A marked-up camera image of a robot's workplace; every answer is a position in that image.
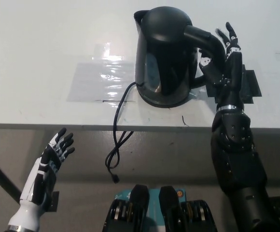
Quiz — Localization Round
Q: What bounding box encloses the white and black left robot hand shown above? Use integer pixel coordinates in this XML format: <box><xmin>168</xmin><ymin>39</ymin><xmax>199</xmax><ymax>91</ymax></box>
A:
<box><xmin>7</xmin><ymin>127</ymin><xmax>76</xmax><ymax>227</ymax></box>

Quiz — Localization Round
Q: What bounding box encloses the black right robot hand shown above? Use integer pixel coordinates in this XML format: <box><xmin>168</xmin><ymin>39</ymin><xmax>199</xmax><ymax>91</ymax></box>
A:
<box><xmin>199</xmin><ymin>21</ymin><xmax>246</xmax><ymax>111</ymax></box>

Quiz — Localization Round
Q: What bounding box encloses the black electric kettle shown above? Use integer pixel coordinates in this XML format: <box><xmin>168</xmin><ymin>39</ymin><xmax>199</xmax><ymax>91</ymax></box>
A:
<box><xmin>133</xmin><ymin>6</ymin><xmax>227</xmax><ymax>105</ymax></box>

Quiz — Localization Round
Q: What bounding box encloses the black and teal robot torso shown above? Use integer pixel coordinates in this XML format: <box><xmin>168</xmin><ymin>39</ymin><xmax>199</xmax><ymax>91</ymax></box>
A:
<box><xmin>102</xmin><ymin>184</ymin><xmax>219</xmax><ymax>232</ymax></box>

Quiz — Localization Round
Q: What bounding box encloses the black tape patch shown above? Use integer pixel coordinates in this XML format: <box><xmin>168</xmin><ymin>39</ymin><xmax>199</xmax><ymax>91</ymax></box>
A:
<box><xmin>206</xmin><ymin>64</ymin><xmax>262</xmax><ymax>105</ymax></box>

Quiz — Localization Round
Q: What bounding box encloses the black table leg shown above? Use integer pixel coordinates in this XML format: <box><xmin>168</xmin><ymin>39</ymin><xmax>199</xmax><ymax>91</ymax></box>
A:
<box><xmin>0</xmin><ymin>152</ymin><xmax>22</xmax><ymax>198</ymax></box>

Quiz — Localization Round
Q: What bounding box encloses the clear plastic covered paper sheet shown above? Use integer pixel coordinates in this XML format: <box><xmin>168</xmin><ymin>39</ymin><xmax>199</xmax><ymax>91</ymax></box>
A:
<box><xmin>67</xmin><ymin>62</ymin><xmax>137</xmax><ymax>102</ymax></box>

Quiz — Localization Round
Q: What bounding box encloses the black power cord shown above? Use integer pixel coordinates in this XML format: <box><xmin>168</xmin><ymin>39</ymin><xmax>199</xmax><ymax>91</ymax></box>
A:
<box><xmin>105</xmin><ymin>81</ymin><xmax>138</xmax><ymax>184</ymax></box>

